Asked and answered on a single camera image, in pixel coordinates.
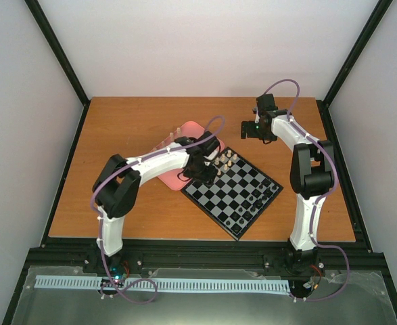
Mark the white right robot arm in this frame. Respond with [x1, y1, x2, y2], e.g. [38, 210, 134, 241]
[241, 108, 337, 251]

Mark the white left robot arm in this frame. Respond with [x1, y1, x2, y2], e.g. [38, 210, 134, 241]
[91, 131, 220, 273]

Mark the black white chess board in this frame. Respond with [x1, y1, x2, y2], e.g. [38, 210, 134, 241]
[181, 147, 283, 240]

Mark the pink plastic tray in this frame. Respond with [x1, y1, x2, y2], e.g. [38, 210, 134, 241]
[149, 121, 226, 191]

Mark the light blue cable duct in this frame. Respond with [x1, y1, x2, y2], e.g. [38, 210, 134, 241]
[34, 275, 290, 295]

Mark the black aluminium frame base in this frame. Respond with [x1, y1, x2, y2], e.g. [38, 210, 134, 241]
[3, 237, 397, 324]

